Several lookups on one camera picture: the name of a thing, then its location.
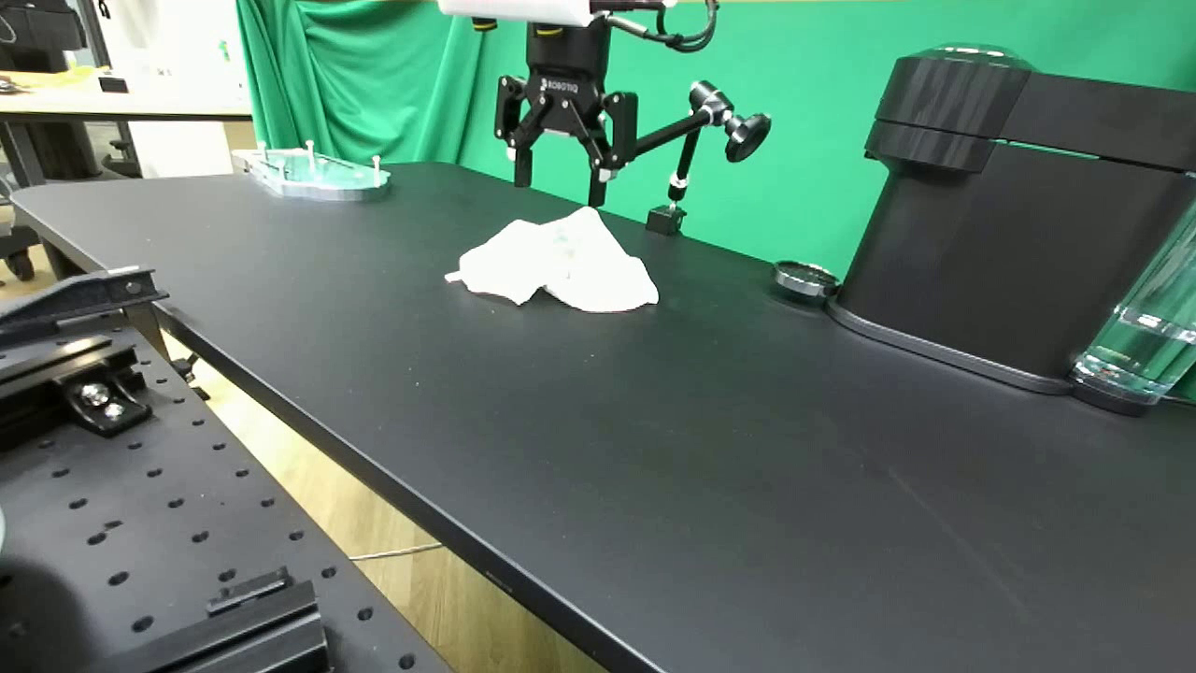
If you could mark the black screw mount block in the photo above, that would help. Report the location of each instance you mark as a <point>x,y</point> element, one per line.
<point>109,402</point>

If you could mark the clear round plate with pins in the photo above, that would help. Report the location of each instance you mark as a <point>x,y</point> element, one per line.
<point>320,174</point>

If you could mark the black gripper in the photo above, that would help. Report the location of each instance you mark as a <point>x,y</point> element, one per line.
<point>569,67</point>

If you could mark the white cabinet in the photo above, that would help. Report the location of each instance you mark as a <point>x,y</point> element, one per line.
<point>174,48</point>

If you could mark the black clamp block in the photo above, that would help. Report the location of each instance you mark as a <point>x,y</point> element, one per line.
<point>238,630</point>

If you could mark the black perforated breadboard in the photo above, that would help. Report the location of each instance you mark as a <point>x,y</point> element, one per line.
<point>163,523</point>

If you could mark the wooden desk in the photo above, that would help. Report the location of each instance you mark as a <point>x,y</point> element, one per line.
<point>76,98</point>

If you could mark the clear water tank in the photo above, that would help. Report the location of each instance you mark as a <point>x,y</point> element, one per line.
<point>1152,331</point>

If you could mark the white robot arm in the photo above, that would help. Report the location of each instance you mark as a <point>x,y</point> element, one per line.
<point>515,7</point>

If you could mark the black coffee machine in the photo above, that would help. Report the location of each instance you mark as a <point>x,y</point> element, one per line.
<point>995,248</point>

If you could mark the black mounting bracket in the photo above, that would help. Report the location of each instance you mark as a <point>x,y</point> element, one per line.
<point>61,313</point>

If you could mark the round black mesh disc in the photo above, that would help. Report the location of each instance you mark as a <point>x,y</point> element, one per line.
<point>804,281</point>

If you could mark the white cloth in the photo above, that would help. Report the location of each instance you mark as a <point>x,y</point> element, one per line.
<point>563,263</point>

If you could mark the green backdrop curtain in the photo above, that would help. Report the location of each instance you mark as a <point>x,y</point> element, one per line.
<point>809,77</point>

